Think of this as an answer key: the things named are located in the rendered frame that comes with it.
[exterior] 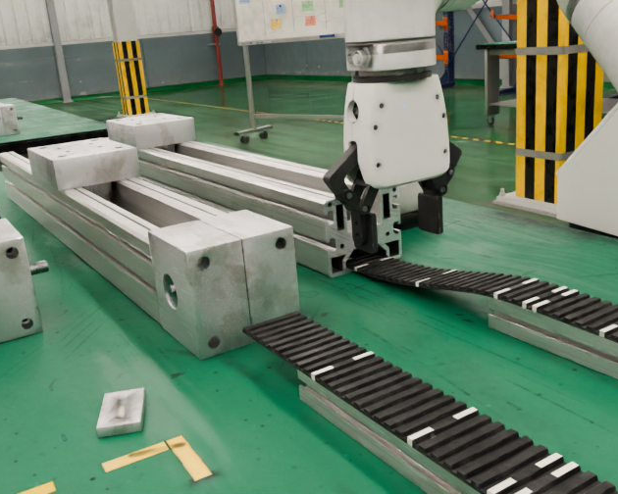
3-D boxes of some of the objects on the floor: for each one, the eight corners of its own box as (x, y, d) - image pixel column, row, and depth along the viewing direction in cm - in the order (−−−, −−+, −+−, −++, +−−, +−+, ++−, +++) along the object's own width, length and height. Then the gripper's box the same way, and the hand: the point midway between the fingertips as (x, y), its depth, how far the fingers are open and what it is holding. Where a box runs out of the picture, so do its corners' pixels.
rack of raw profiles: (349, 90, 1204) (340, -48, 1139) (391, 84, 1246) (386, -49, 1181) (487, 97, 928) (486, -83, 863) (535, 90, 969) (538, -83, 904)
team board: (233, 144, 704) (210, -66, 646) (267, 136, 740) (248, -64, 682) (354, 151, 609) (339, -94, 552) (386, 142, 645) (376, -90, 588)
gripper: (434, 56, 74) (437, 217, 79) (292, 73, 65) (307, 252, 70) (487, 55, 68) (488, 229, 73) (337, 74, 59) (351, 270, 64)
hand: (398, 229), depth 71 cm, fingers open, 8 cm apart
